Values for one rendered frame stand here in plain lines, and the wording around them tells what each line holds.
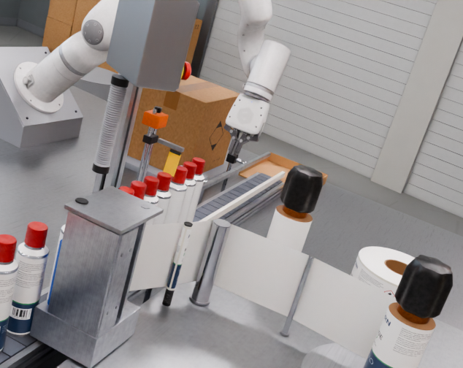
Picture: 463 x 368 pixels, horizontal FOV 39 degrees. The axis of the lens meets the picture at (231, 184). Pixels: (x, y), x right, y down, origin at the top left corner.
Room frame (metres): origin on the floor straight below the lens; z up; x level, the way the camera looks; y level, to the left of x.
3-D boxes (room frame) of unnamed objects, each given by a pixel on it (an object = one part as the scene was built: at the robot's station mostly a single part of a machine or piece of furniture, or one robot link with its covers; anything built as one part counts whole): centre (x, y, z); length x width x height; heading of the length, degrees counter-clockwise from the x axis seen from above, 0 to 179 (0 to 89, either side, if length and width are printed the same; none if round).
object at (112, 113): (1.30, 0.28, 1.18); 0.04 x 0.04 x 0.21
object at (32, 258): (0.96, 0.29, 0.98); 0.05 x 0.05 x 0.20
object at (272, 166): (2.37, -0.19, 0.85); 0.30 x 0.26 x 0.04; 161
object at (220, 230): (1.23, 0.00, 0.97); 0.05 x 0.05 x 0.19
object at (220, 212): (1.69, 0.00, 0.90); 1.07 x 0.01 x 0.02; 161
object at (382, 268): (1.37, -0.43, 0.95); 0.20 x 0.20 x 0.14
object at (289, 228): (1.41, -0.16, 1.03); 0.09 x 0.09 x 0.30
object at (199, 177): (1.54, 0.09, 0.98); 0.05 x 0.05 x 0.20
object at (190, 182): (1.49, 0.11, 0.98); 0.05 x 0.05 x 0.20
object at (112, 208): (0.99, 0.17, 1.14); 0.14 x 0.11 x 0.01; 161
